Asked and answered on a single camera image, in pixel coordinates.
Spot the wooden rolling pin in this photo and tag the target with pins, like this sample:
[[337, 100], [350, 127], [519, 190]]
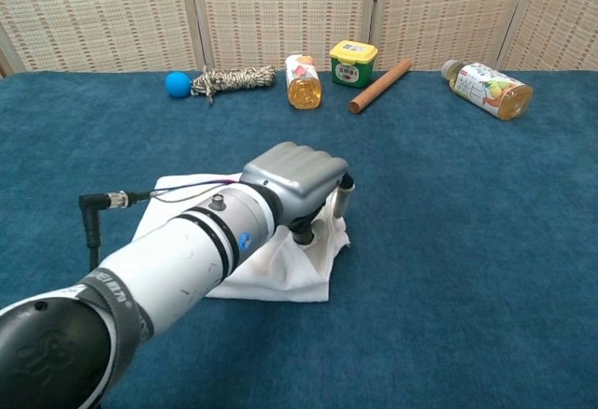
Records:
[[380, 86]]

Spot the tea bottle with green label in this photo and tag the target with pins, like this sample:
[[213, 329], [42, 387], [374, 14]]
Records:
[[490, 89]]

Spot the woven folding screen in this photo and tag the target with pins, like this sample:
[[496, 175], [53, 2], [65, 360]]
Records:
[[280, 7]]

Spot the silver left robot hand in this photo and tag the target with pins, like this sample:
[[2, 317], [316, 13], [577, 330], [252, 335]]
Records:
[[299, 171]]

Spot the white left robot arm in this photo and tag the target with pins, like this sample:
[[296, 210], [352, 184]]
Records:
[[187, 259]]

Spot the white T-shirt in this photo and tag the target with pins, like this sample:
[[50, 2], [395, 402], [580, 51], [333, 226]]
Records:
[[289, 278]]

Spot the blue ball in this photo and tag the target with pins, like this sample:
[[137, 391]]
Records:
[[178, 85]]

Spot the green tub with yellow lid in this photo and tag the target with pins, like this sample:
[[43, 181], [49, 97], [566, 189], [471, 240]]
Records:
[[352, 70]]

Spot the blue table mat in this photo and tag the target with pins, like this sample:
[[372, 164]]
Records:
[[444, 217]]

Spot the tea bottle with red label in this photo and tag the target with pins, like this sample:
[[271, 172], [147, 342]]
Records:
[[303, 87]]

